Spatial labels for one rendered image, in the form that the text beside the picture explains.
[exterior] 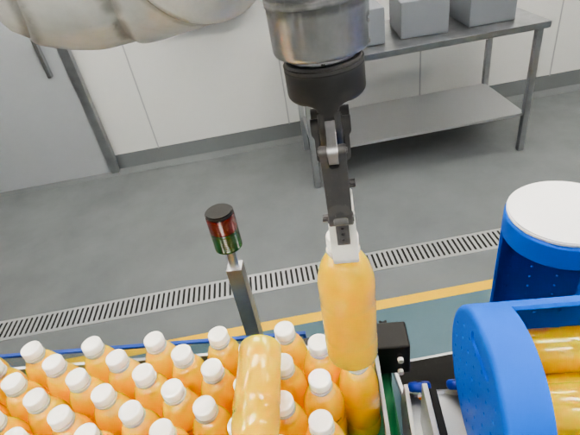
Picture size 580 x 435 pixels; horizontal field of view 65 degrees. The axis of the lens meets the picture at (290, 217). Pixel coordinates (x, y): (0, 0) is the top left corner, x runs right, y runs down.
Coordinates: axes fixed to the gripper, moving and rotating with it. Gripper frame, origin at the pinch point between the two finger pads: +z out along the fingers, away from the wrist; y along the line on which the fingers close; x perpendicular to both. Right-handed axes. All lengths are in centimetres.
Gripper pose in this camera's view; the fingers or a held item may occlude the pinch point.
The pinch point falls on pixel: (343, 226)
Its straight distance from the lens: 54.1
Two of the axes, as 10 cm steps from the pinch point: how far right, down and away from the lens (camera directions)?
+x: -9.9, 1.0, 1.3
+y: 0.5, -6.0, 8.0
